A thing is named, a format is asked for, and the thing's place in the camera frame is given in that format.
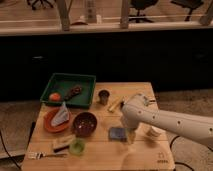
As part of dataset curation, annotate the blue sponge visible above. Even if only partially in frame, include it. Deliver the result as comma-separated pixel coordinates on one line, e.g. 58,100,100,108
108,127,127,142

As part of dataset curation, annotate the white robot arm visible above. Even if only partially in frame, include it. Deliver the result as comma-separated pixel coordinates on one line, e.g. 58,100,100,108
121,93,213,149

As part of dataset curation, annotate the white paper cup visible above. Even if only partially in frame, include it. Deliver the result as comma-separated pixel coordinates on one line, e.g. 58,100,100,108
147,126,163,138

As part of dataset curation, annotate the yellow banana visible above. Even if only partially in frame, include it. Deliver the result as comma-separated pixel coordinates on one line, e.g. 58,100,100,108
108,97,123,113

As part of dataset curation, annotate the small metal cup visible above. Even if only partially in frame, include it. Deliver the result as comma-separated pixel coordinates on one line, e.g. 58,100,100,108
98,90,110,105

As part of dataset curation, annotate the dark red bowl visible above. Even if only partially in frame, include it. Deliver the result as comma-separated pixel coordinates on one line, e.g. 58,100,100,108
72,112,97,137

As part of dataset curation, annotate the small green cup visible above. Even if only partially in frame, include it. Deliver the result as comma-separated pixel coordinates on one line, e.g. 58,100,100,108
69,138,85,156

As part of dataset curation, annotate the wooden block brush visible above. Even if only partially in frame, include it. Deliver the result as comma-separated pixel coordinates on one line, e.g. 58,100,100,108
52,135,76,152

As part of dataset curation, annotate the green plastic tray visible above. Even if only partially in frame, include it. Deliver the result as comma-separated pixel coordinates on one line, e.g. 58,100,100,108
40,73,96,109

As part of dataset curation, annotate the dark brown scrub brush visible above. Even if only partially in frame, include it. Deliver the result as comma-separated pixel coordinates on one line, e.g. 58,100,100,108
64,86,82,101

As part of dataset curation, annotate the grey folded cloth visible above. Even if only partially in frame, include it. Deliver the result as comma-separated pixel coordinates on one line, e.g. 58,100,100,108
51,102,69,127

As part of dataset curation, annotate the orange plate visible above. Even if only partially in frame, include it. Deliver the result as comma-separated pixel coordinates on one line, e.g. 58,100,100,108
43,108,71,133

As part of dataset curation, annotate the orange fruit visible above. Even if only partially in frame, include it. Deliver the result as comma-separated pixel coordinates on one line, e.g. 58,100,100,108
49,93,61,102

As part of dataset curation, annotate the silver fork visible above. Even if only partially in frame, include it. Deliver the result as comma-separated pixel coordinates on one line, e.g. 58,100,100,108
27,152,67,160

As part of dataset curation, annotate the black office chair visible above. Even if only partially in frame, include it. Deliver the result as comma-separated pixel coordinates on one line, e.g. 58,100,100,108
129,0,158,23
26,0,54,11
171,0,204,21

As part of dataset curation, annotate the black office chair right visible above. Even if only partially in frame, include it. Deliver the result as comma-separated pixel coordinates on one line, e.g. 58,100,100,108
171,0,204,21

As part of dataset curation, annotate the black office chair left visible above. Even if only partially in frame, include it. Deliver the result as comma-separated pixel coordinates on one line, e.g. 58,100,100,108
26,0,54,11

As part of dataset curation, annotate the black cable on floor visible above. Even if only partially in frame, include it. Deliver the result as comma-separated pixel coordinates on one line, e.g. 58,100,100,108
169,134,213,171

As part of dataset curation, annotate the black cable left floor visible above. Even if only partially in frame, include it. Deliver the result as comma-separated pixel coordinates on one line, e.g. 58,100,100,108
0,129,22,171

